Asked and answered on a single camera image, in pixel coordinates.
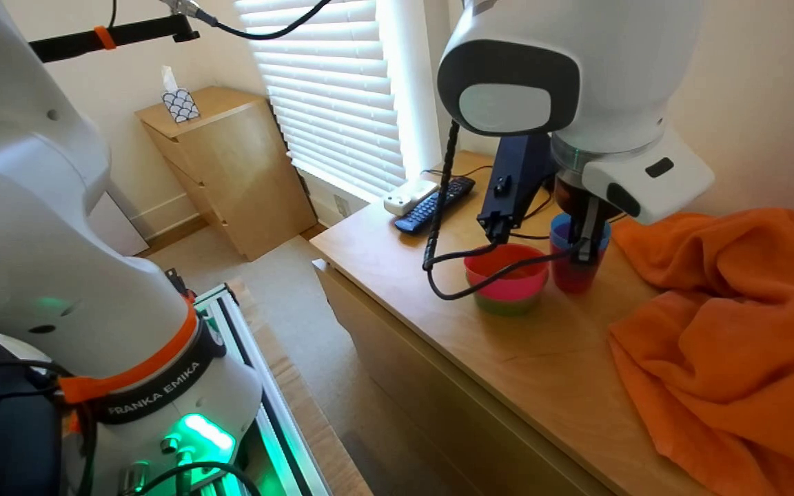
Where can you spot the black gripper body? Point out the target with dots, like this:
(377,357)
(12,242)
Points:
(585,194)

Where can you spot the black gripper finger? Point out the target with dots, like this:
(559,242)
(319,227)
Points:
(595,235)
(581,230)

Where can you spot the blue plastic cup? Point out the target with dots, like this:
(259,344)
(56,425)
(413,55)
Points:
(563,242)

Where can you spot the red plastic cup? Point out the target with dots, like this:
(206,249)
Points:
(574,278)

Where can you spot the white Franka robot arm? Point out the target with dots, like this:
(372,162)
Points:
(49,183)

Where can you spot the red plastic bowl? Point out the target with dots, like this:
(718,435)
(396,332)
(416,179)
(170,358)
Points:
(494,266)

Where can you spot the green plastic bowl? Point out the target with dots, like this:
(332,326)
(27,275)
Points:
(510,310)

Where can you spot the black remote control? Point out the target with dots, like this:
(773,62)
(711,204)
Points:
(434,206)

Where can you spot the light wooden dresser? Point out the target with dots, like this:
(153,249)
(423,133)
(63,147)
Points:
(510,387)

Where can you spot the white remote control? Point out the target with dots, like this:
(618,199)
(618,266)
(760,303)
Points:
(405,195)

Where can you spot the orange cloth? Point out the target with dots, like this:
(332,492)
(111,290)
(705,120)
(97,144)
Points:
(737,347)

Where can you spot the white window blinds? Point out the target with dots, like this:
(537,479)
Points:
(332,91)

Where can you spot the small wooden cabinet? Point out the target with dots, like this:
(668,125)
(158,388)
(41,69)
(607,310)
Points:
(234,173)

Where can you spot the patterned tissue box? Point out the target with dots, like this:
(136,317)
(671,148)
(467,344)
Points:
(180,106)

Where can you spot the black pole with orange tape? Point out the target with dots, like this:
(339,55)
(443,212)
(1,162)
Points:
(75,41)

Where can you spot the dark fabric bag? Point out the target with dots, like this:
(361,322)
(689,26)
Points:
(1,421)

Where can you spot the dark blue wrist camera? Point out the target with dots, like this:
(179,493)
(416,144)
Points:
(518,179)

